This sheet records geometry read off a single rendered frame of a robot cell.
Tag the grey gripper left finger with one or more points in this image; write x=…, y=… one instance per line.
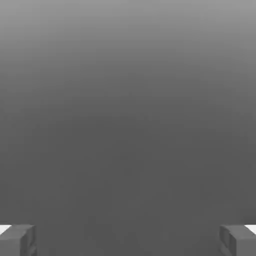
x=16, y=240

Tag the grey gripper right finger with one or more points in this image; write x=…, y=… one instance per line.
x=240, y=240

